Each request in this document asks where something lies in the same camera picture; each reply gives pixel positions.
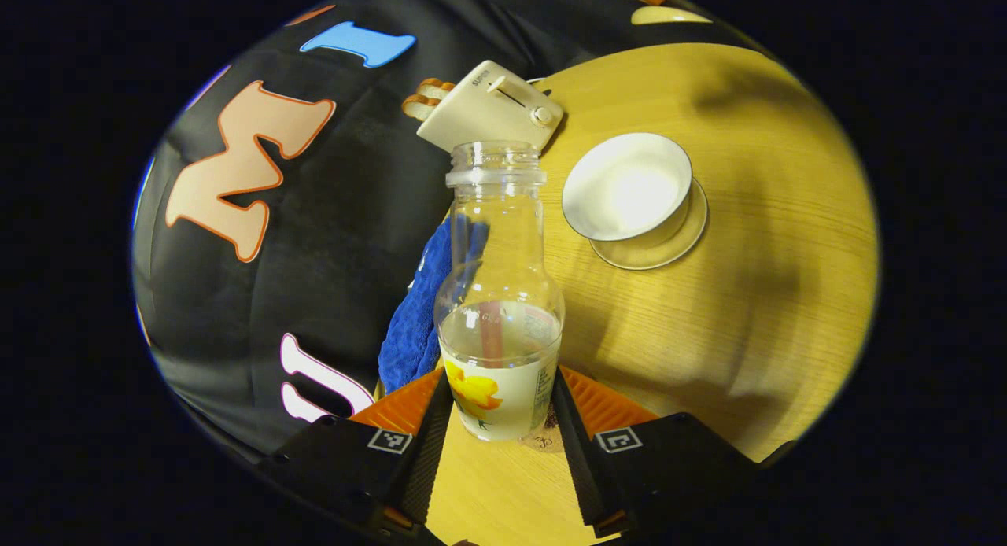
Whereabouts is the black backdrop cloth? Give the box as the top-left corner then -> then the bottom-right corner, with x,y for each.
132,0 -> 756,460

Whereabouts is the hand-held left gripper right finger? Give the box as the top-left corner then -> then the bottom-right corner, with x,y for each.
551,365 -> 768,539

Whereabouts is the white teacup saucer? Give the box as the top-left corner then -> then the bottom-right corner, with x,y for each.
588,180 -> 709,271

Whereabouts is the blue folded towel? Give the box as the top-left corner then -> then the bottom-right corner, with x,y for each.
378,216 -> 489,395

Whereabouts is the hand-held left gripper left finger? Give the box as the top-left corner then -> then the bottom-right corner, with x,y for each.
256,365 -> 456,531

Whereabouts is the clear glass water bottle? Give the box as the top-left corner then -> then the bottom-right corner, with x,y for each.
433,141 -> 566,442

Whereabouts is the white toaster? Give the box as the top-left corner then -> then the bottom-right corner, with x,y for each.
416,60 -> 565,153

